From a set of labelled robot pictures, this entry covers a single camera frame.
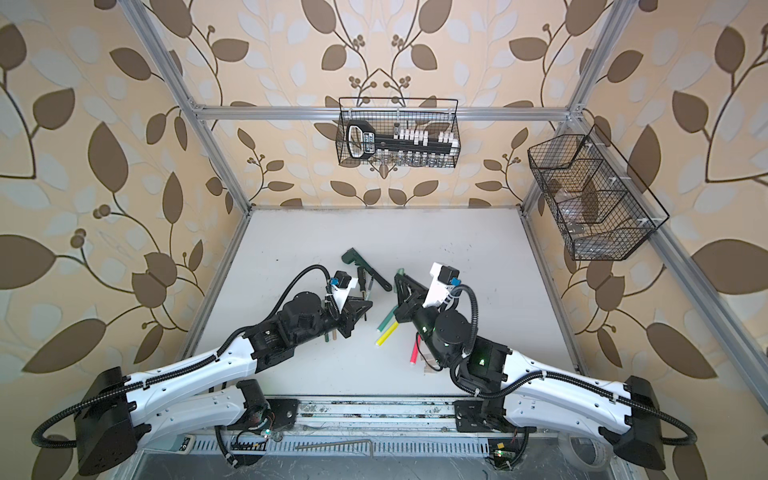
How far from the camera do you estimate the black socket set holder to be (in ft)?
2.70

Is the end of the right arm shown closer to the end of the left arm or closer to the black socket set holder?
the end of the left arm

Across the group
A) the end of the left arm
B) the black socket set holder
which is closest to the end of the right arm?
the end of the left arm
